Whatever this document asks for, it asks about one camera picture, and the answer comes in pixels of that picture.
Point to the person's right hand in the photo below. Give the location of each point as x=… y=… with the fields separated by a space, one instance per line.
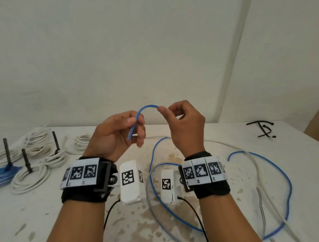
x=189 y=129

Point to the person's left hand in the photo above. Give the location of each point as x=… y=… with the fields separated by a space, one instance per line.
x=109 y=139

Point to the person's left forearm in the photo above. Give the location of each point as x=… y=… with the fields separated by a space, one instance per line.
x=77 y=222

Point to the person's right forearm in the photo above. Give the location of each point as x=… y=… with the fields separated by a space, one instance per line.
x=229 y=219

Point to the black right wristband with markers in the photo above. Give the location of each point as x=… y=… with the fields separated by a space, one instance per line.
x=214 y=190

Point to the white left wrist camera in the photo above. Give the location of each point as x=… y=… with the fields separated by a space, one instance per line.
x=129 y=194

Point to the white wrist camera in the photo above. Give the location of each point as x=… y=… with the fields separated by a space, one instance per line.
x=129 y=194
x=167 y=197

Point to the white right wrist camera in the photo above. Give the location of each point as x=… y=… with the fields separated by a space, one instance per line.
x=167 y=197

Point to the wooden shelf frame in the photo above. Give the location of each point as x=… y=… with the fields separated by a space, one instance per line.
x=312 y=129

